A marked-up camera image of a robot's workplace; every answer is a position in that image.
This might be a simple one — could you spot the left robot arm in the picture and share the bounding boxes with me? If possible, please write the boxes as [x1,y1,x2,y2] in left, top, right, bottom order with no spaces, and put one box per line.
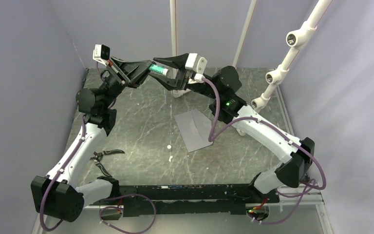
[31,57,155,225]

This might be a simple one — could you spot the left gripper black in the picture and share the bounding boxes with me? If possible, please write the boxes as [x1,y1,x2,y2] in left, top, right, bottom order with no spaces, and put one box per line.
[99,56,155,109]

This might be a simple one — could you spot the white pvc pipe frame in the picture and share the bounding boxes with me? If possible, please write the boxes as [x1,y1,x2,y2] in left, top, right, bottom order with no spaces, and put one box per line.
[169,0,334,137]

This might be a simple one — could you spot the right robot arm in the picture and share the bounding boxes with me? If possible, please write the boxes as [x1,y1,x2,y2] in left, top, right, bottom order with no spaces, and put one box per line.
[151,53,313,202]

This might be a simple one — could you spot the green white glue stick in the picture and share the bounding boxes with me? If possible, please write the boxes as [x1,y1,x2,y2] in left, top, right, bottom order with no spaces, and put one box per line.
[149,64,168,76]

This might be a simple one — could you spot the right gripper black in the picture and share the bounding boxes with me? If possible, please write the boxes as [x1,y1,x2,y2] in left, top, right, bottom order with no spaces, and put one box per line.
[148,54,221,100]

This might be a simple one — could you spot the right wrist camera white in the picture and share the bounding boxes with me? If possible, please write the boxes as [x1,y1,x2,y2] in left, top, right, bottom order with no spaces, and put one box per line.
[185,53,207,83]

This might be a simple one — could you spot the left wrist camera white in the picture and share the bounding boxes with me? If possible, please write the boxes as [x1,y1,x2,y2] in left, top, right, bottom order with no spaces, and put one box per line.
[93,44,111,64]

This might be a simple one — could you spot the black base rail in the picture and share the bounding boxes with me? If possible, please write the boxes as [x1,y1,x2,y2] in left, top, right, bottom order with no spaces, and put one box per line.
[95,184,280,217]

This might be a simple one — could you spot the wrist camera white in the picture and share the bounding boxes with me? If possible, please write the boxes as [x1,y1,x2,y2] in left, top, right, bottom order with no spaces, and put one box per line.
[93,44,111,64]
[185,53,207,83]

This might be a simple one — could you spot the black handled pliers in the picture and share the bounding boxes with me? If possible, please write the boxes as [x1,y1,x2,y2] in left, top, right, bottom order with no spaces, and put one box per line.
[90,149,125,177]

